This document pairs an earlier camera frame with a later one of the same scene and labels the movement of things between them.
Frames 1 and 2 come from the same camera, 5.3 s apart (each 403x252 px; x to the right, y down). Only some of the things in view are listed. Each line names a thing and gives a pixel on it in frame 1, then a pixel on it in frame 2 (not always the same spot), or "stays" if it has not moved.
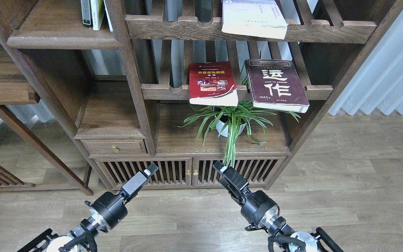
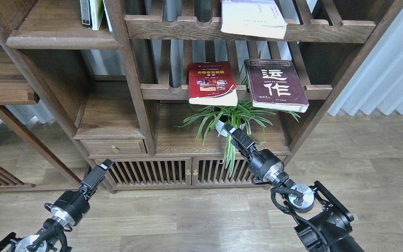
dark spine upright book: (86, 13) stays
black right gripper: (255, 204) → (264, 163)
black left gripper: (109, 208) → (73, 205)
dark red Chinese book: (276, 84) stays
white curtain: (393, 77) stays
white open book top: (261, 18) stays
